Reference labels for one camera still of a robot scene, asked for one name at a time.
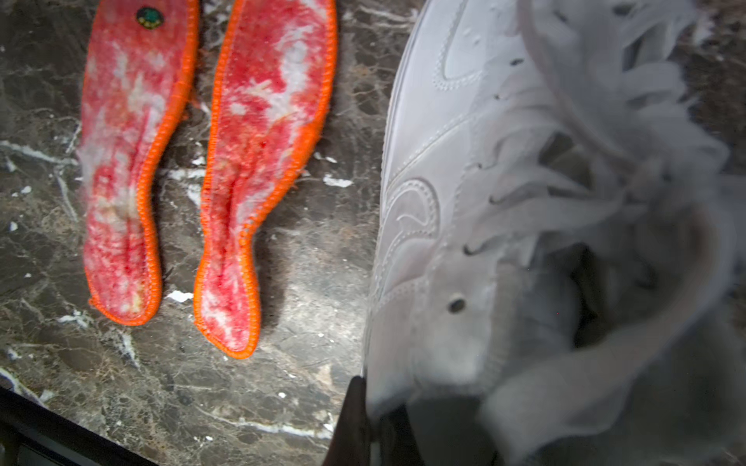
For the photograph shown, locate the red orange insole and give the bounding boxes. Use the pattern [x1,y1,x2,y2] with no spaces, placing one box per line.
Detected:
[77,1,200,326]

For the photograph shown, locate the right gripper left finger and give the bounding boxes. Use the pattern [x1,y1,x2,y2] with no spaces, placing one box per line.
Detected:
[322,376,371,466]

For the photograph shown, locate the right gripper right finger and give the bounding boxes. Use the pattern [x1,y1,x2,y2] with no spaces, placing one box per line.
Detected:
[379,406,425,466]

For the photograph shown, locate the white sneaker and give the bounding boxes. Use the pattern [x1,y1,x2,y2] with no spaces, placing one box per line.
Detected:
[363,1,745,465]

